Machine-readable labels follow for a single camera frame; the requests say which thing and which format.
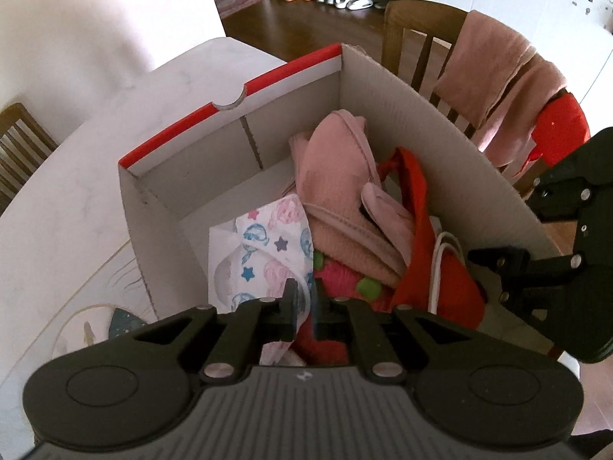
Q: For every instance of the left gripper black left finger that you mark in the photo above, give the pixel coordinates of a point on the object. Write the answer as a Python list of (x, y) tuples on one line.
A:
[(240, 336)]

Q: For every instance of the pink fuzzy strawberry hat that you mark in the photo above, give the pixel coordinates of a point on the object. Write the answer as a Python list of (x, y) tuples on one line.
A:
[(341, 281)]

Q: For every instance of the red cloth bag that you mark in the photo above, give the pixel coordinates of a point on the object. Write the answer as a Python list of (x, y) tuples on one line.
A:
[(434, 278)]

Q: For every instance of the cartoon printed face mask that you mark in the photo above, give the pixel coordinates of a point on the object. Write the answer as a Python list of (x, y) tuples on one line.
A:
[(253, 255)]

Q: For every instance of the red and white cardboard box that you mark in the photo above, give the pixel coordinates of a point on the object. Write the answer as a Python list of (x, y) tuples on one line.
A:
[(221, 162)]

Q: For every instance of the pink fringed scarf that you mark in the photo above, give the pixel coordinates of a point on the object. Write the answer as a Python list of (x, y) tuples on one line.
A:
[(498, 82)]

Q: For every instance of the wooden chair behind table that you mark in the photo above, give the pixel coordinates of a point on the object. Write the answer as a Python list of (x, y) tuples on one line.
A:
[(24, 146)]

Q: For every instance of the red cloth on chair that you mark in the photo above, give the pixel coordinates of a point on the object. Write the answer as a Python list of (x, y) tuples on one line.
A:
[(560, 129)]

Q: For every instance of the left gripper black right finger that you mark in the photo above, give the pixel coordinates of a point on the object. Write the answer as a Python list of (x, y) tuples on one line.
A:
[(352, 322)]

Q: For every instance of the pink fleece garment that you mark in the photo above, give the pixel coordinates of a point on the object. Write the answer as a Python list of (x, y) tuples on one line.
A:
[(353, 219)]

